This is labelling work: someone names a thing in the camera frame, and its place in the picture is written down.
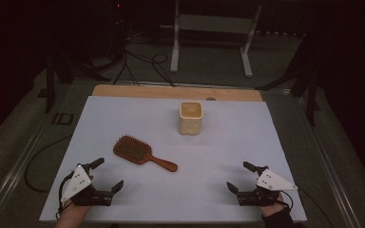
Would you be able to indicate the white metal stand frame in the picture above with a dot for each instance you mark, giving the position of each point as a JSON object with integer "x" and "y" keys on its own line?
{"x": 214, "y": 23}

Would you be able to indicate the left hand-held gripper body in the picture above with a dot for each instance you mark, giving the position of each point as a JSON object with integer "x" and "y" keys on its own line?
{"x": 77, "y": 185}

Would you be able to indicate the metal floor rail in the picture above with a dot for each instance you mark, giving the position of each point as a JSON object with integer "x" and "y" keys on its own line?
{"x": 326, "y": 171}
{"x": 9, "y": 183}

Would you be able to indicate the brown wooden paddle hairbrush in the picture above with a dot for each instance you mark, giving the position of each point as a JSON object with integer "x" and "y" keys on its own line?
{"x": 136, "y": 150}

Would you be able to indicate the light wooden table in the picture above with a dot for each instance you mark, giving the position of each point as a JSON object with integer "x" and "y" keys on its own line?
{"x": 158, "y": 91}

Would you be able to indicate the white table mat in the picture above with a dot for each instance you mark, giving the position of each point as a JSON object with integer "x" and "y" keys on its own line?
{"x": 177, "y": 186}

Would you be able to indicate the cream square holder cup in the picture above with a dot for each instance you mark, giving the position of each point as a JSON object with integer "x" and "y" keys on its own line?
{"x": 190, "y": 125}

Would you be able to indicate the black tripod stand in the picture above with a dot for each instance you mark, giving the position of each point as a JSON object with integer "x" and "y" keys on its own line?
{"x": 50, "y": 82}
{"x": 310, "y": 85}

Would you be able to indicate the person's right hand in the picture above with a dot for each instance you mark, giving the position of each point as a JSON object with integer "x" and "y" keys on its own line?
{"x": 271, "y": 209}

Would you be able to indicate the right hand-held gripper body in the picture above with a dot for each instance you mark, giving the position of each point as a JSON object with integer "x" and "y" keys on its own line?
{"x": 272, "y": 182}

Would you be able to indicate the person's left hand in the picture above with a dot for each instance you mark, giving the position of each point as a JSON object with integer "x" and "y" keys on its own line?
{"x": 74, "y": 212}

